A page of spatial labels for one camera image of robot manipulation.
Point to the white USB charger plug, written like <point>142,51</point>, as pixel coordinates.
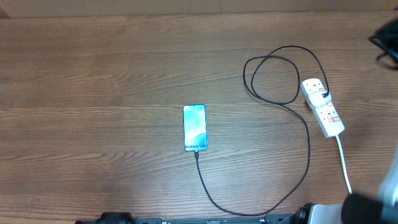
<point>317,99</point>

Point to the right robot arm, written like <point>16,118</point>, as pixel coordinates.
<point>358,208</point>

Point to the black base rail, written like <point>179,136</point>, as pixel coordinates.
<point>310,213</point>

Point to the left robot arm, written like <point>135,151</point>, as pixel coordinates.
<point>110,218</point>

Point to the blue Galaxy smartphone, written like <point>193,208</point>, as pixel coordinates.
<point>195,128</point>

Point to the white power strip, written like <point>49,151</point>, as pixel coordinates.
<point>326,116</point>

